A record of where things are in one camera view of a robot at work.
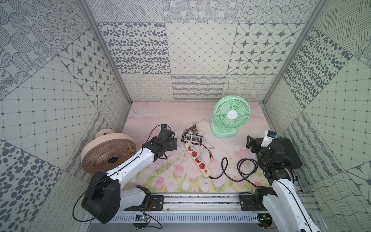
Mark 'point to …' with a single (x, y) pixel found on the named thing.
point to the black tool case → (292, 160)
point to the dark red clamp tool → (195, 131)
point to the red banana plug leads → (209, 152)
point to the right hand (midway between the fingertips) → (255, 139)
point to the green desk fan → (230, 113)
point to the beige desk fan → (106, 150)
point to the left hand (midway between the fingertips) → (166, 138)
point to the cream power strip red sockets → (199, 162)
